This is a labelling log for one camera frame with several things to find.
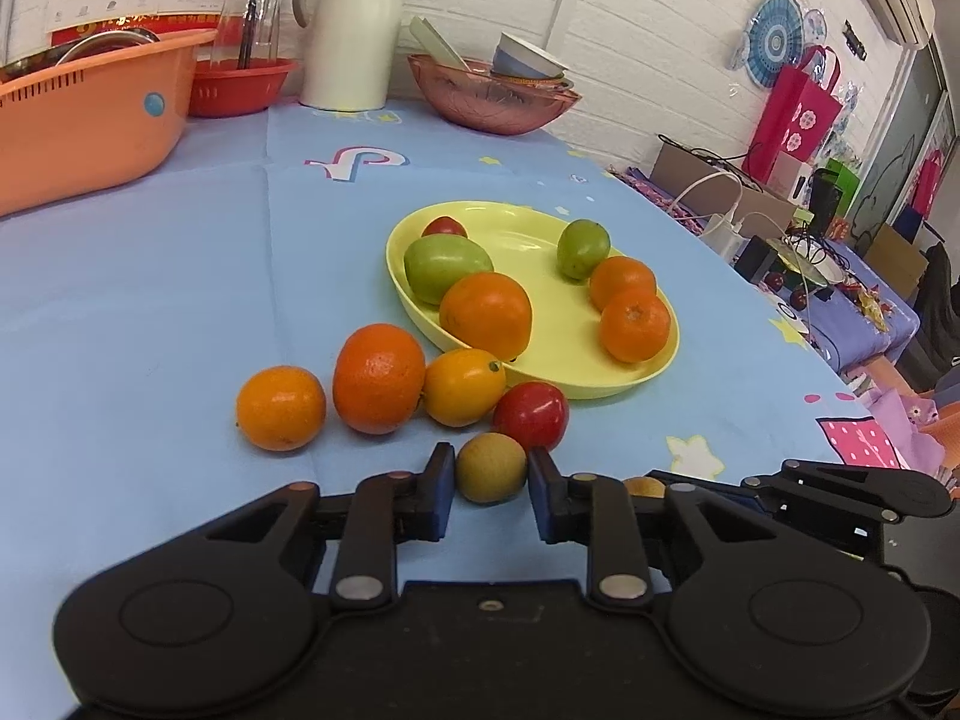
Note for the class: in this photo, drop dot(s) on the small red tomato in plate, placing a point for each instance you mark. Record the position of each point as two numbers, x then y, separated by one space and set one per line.
444 225

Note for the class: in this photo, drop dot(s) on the large green fruit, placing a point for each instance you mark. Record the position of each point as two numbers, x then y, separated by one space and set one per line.
434 263

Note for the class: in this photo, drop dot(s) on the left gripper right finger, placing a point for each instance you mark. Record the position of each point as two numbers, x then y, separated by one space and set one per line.
597 512

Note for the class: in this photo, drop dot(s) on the mandarin in plate rear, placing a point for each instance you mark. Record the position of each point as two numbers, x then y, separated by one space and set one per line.
616 275

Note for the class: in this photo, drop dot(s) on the glass cup in colander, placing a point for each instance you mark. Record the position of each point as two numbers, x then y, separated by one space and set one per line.
247 35

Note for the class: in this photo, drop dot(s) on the blue round fan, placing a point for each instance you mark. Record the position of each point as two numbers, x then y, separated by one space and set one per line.
773 39

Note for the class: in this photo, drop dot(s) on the yellow oval plate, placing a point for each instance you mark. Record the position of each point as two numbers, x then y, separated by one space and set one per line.
564 349

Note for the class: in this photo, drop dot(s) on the light blue tablecloth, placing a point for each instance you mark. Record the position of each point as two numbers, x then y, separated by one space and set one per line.
131 318

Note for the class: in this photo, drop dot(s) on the mandarin in plate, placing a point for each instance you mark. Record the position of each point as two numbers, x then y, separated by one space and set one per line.
616 275
635 326

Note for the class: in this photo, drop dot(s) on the big orange in plate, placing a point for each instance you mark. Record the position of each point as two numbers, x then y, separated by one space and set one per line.
488 311

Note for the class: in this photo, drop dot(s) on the small green fruit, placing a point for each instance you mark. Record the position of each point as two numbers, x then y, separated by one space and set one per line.
581 247

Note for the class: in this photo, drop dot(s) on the red plastic colander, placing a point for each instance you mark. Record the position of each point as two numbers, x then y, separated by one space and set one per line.
224 90

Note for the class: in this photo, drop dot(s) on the blue white stacked bowls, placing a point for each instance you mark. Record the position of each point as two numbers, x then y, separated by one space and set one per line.
514 56

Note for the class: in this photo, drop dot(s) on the brown longan fruit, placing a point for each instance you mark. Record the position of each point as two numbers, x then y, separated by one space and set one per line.
645 486
490 469

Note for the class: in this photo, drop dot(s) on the mandarin in plate front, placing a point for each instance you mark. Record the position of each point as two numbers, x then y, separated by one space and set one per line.
635 326

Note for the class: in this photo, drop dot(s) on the yellow-orange small citrus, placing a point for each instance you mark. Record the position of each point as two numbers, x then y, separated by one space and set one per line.
462 385

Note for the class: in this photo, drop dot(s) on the pink glass bowl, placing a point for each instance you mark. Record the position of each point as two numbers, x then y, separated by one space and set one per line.
494 104

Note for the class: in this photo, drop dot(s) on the orange plastic basket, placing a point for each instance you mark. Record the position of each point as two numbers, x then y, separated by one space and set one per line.
97 122

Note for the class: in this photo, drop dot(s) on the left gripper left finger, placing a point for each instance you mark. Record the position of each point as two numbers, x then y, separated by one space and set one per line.
385 511

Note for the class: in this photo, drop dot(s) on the cardboard box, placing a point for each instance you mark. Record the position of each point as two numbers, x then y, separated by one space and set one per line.
709 190

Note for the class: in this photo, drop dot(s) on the white plate in bowl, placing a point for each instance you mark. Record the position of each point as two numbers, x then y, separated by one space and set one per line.
434 44

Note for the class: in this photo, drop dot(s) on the white thermos jug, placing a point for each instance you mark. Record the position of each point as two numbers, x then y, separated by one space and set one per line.
351 46

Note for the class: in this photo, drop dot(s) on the small orange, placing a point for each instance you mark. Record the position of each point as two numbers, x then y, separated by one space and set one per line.
281 409

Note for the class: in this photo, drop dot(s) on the metal bowls in basket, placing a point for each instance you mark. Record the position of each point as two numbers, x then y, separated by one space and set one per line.
94 44

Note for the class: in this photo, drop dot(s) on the green gift bag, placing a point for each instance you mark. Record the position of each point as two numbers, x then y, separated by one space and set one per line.
847 181

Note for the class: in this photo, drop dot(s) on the large orange mandarin on cloth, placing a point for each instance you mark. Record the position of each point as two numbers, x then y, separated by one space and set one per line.
378 379

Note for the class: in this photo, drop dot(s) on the pink gift bag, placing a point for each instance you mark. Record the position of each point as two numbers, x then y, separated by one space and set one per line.
799 113

